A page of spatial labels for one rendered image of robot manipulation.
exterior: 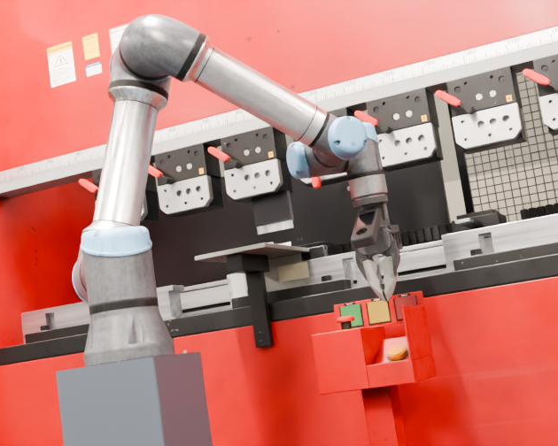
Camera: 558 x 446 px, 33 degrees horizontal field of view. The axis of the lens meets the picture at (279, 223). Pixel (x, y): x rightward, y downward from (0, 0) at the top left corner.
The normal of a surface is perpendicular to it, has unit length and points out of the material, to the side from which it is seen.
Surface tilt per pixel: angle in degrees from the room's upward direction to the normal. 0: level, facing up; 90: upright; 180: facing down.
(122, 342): 73
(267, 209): 90
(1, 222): 90
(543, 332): 90
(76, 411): 90
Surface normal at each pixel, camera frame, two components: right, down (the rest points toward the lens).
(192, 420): 0.93, -0.18
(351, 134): 0.32, -0.18
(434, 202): -0.40, -0.07
